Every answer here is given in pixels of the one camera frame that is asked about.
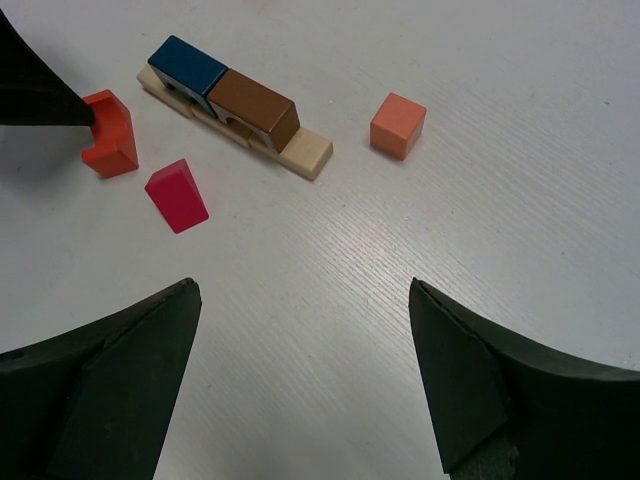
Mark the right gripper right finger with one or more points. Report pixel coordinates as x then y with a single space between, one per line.
503 406

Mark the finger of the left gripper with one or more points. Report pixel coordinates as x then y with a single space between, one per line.
31 92

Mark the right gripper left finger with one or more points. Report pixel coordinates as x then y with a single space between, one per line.
96 402

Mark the orange arch block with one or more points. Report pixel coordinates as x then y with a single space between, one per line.
114 152

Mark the small natural wood block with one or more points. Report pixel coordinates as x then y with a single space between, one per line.
153 85

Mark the blue wood block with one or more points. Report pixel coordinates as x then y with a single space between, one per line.
188 70

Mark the red roof block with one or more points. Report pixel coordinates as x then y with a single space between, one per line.
175 194

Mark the brown wood block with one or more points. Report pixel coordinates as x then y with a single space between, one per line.
270 115

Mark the natural wood block hotel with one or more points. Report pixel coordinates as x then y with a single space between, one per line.
306 154

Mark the orange cube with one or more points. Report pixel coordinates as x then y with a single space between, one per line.
397 125

